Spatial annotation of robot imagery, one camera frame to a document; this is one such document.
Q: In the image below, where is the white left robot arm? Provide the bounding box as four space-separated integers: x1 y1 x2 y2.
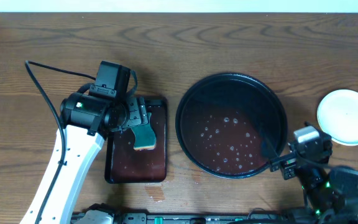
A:
21 91 157 223

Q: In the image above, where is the black rectangular water tray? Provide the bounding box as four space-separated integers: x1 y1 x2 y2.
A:
104 96 167 184

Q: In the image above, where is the mint green plate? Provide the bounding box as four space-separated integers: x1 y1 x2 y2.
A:
316 89 358 146

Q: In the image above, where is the green orange sponge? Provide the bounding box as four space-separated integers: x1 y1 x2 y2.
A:
131 123 157 151

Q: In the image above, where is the black round tray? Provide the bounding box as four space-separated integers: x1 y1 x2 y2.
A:
175 73 288 179

